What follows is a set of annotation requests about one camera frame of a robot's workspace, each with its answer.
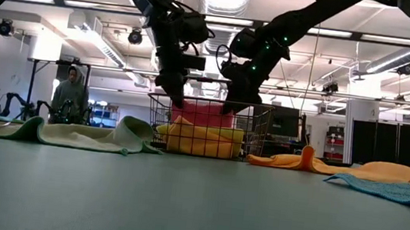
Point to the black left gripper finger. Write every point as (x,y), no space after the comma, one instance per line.
(175,90)

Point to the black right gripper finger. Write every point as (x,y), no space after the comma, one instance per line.
(239,101)

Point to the pink microfiber towel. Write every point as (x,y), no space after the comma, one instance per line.
(201,114)

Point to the yellow microfiber towel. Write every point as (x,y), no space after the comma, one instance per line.
(236,142)

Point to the light green microfiber towel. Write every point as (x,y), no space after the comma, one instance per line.
(82,137)

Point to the teal microfiber towel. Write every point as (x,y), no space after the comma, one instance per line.
(394,190)

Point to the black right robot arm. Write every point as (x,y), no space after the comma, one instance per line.
(317,15)

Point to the black background robot arm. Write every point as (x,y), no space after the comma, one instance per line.
(15,98)
(64,112)

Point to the shelf with blue bins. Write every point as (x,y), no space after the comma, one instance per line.
(106,115)

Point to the shelf with red bins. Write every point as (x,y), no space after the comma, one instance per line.
(334,143)

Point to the person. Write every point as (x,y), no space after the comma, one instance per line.
(69,95)

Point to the black room divider panels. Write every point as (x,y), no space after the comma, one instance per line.
(380,142)

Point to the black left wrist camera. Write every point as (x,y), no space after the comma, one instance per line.
(193,62)

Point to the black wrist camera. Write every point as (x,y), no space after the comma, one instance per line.
(233,70)
(193,62)

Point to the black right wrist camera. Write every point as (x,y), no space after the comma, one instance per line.
(233,70)

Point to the black ceiling camera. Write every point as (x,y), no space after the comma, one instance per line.
(330,86)
(5,27)
(135,36)
(405,69)

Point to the black background rig frame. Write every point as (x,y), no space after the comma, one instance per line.
(31,87)

